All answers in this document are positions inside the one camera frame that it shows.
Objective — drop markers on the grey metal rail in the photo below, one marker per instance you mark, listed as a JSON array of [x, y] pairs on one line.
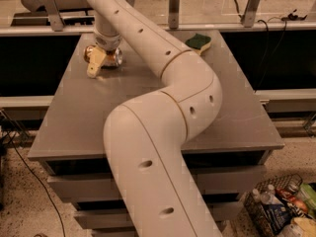
[[226, 28]]

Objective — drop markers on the bottom grey drawer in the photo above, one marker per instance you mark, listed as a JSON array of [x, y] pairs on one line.
[[112, 231]]

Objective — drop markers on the metal bracket post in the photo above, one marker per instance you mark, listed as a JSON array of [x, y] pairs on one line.
[[249, 16], [173, 16], [54, 18]]

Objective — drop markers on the red snack packet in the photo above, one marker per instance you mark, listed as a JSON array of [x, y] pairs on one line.
[[283, 193]]

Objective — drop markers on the middle grey drawer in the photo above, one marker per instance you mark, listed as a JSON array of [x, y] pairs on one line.
[[113, 213]]

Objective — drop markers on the blue snack bag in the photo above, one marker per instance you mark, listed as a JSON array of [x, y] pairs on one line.
[[278, 216]]

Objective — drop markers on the wire basket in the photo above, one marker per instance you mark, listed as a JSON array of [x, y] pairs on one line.
[[255, 209]]

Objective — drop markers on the crushed orange soda can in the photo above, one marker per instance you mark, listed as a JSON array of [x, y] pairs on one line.
[[113, 59]]

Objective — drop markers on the top grey drawer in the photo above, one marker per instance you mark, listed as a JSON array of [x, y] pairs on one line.
[[213, 181]]

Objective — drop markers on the grey drawer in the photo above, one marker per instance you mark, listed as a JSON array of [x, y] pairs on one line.
[[112, 231], [213, 181], [113, 213]]

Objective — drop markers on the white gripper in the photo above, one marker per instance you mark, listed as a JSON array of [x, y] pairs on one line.
[[110, 42]]

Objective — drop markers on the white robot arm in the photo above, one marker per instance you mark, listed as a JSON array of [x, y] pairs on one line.
[[143, 136]]

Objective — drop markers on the right metal bracket post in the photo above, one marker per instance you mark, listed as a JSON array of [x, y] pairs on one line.
[[249, 16]]

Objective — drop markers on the clear plastic water bottle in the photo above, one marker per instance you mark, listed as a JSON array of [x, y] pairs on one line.
[[268, 196]]

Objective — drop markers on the green and yellow sponge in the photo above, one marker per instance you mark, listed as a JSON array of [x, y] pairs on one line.
[[199, 43]]

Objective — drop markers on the green snack bag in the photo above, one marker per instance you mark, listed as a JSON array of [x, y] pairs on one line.
[[308, 195]]

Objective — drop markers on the middle metal bracket post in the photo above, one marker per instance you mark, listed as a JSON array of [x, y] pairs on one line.
[[173, 16]]

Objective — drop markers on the left metal bracket post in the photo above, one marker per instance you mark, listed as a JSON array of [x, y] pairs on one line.
[[54, 18]]

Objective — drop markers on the grey drawer cabinet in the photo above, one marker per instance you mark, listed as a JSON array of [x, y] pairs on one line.
[[71, 137]]

